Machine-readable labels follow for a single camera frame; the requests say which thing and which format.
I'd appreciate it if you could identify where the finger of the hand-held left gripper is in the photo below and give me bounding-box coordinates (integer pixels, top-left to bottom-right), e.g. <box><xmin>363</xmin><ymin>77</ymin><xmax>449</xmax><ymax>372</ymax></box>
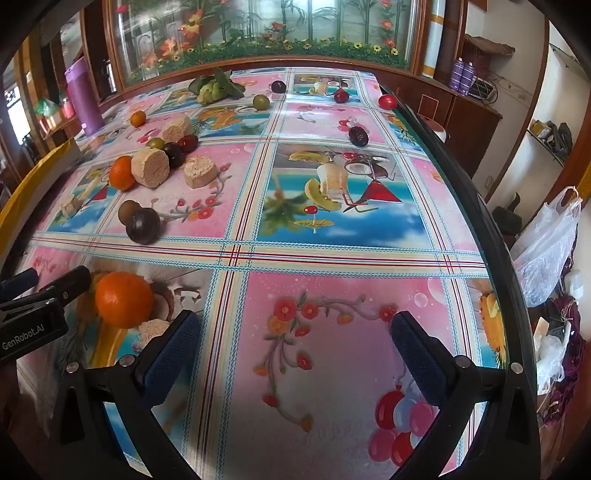
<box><xmin>28</xmin><ymin>265</ymin><xmax>92</xmax><ymax>308</ymax></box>
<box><xmin>0</xmin><ymin>268</ymin><xmax>40</xmax><ymax>303</ymax></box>

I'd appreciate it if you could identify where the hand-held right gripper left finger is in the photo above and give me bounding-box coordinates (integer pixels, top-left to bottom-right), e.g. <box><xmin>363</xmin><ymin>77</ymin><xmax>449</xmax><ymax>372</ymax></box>
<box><xmin>48</xmin><ymin>310</ymin><xmax>204</xmax><ymax>480</ymax></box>

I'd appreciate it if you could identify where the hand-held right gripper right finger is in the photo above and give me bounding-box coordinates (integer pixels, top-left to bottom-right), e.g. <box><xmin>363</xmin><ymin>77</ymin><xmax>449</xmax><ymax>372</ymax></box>
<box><xmin>390</xmin><ymin>311</ymin><xmax>542</xmax><ymax>480</ymax></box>

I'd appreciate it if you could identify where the sponge cake piece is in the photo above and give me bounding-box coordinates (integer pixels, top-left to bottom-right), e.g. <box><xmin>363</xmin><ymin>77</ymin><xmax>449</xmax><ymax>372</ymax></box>
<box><xmin>137</xmin><ymin>318</ymin><xmax>172</xmax><ymax>344</ymax></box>

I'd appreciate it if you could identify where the large orange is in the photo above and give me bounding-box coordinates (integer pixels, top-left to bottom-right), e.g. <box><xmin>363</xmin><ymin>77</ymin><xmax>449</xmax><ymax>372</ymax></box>
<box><xmin>95</xmin><ymin>271</ymin><xmax>154</xmax><ymax>329</ymax></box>

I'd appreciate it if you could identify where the yellow cardboard tray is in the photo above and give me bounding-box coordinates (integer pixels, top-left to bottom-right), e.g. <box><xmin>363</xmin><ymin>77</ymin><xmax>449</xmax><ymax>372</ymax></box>
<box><xmin>0</xmin><ymin>138</ymin><xmax>86</xmax><ymax>259</ymax></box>

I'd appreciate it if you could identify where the brown round fruit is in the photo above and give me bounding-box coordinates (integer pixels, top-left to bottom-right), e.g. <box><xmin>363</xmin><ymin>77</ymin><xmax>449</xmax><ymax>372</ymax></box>
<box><xmin>117</xmin><ymin>200</ymin><xmax>141</xmax><ymax>227</ymax></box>

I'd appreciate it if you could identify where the large dark purple plum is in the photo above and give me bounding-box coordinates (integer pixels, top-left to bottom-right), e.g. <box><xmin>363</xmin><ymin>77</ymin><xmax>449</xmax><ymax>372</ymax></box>
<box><xmin>126</xmin><ymin>208</ymin><xmax>163</xmax><ymax>245</ymax></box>

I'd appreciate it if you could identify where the square cork block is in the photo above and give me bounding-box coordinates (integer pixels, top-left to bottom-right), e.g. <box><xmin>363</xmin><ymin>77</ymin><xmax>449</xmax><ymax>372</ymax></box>
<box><xmin>184</xmin><ymin>156</ymin><xmax>218</xmax><ymax>189</ymax></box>

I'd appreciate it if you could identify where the medium orange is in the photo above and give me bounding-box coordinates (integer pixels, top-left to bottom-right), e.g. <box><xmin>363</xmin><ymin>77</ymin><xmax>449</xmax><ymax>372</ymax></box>
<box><xmin>109</xmin><ymin>155</ymin><xmax>138</xmax><ymax>191</ymax></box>

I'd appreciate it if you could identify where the printed fruit tablecloth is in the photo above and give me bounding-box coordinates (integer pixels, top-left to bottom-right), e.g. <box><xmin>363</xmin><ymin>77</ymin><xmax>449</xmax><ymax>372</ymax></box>
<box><xmin>16</xmin><ymin>67</ymin><xmax>513</xmax><ymax>480</ymax></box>

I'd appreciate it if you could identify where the small clear plastic bag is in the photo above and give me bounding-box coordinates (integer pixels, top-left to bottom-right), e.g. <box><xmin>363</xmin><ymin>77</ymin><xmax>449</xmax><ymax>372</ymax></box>
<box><xmin>536</xmin><ymin>335</ymin><xmax>566</xmax><ymax>393</ymax></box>

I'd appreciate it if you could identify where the white plastic bag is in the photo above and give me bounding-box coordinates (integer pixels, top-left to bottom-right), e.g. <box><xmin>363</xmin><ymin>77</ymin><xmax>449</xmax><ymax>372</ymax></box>
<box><xmin>510</xmin><ymin>186</ymin><xmax>583</xmax><ymax>308</ymax></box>

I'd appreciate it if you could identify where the purple thermos bottle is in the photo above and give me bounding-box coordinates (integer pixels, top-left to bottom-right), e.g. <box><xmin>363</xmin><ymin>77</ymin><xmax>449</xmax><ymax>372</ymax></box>
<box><xmin>65</xmin><ymin>56</ymin><xmax>105</xmax><ymax>138</ymax></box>

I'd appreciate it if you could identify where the far cork block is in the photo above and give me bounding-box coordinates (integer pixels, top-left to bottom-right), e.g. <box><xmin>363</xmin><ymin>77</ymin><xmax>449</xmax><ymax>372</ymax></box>
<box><xmin>161</xmin><ymin>115</ymin><xmax>193</xmax><ymax>144</ymax></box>

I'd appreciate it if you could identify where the red stool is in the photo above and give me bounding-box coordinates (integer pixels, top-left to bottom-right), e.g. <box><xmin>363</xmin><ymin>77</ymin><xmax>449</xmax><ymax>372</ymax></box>
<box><xmin>418</xmin><ymin>115</ymin><xmax>448</xmax><ymax>144</ymax></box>

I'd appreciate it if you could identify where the green leafy vegetable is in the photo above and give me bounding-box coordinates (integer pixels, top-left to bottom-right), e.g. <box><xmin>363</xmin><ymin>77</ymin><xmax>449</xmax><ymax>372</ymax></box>
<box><xmin>188</xmin><ymin>68</ymin><xmax>245</xmax><ymax>104</ymax></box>

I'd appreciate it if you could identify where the floral glass cabinet panel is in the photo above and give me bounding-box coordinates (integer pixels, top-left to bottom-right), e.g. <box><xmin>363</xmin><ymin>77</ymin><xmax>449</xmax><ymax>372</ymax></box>
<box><xmin>104</xmin><ymin>0</ymin><xmax>428</xmax><ymax>88</ymax></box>

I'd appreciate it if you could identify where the white and yellow roll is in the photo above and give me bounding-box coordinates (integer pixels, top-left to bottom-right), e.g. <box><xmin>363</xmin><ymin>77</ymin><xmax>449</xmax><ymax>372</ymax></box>
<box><xmin>422</xmin><ymin>0</ymin><xmax>448</xmax><ymax>79</ymax></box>

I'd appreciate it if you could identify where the wire rack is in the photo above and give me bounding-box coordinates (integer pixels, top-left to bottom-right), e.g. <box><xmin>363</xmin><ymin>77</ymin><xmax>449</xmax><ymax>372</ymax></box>
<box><xmin>471</xmin><ymin>76</ymin><xmax>499</xmax><ymax>104</ymax></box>

